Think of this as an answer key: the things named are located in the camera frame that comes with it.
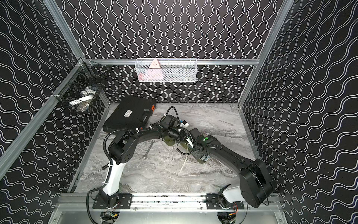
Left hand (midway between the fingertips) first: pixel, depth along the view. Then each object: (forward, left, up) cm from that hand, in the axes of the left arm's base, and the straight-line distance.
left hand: (190, 139), depth 88 cm
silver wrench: (-9, +29, -10) cm, 32 cm away
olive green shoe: (0, +14, -5) cm, 15 cm away
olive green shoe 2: (-6, 0, -4) cm, 7 cm away
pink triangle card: (+31, +25, +26) cm, 48 cm away
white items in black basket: (+3, +58, +24) cm, 63 cm away
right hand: (-5, -6, -2) cm, 8 cm away
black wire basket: (+23, +75, +16) cm, 80 cm away
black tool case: (+20, +45, -3) cm, 49 cm away
